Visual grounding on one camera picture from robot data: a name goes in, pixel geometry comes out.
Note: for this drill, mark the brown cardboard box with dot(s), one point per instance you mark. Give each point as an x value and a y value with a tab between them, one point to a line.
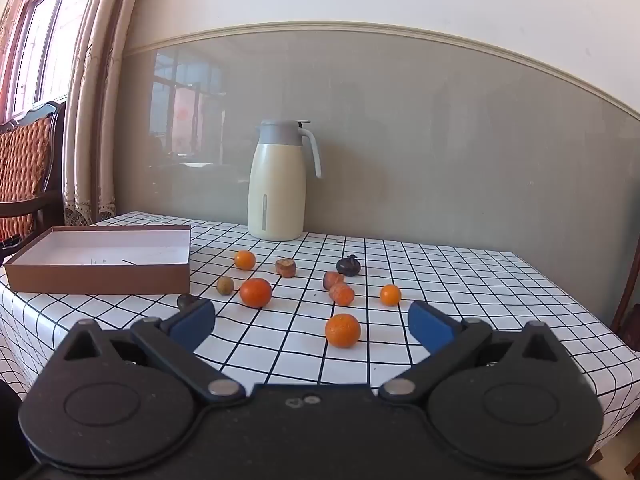
100	277

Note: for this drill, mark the dark wooden chair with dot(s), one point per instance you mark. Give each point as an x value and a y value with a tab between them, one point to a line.
631	320

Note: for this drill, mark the dark water chestnut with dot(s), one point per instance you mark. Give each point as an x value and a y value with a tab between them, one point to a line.
186	301

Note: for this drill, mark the beige lace-trimmed curtain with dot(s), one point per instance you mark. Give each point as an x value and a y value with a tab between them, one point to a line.
90	110

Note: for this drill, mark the carrot piece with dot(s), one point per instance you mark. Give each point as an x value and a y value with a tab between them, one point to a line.
343	294
286	267
331	278

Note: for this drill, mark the brown kiwi fruit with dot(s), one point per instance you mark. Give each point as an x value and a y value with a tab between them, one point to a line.
225	285

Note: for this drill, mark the dark purple mangosteen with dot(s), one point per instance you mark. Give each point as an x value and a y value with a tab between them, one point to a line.
348	265

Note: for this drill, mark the red-framed window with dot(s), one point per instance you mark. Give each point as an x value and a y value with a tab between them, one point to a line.
45	35

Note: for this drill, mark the cream thermos jug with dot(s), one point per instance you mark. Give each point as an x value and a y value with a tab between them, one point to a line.
275	195

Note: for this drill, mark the wooden bench with orange cushion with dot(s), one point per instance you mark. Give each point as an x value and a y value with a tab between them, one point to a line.
22	160

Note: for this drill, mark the orange mandarin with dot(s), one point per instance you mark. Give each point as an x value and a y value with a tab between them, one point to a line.
342	331
255	293

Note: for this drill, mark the small orange kumquat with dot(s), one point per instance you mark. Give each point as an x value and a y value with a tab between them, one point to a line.
390	295
244	260

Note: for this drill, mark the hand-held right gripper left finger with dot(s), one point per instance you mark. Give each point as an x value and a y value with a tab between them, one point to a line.
195	321

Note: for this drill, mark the white checkered tablecloth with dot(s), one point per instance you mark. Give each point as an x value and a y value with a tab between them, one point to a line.
450	270

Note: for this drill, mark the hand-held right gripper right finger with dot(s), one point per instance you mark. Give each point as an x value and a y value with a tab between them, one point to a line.
430	325

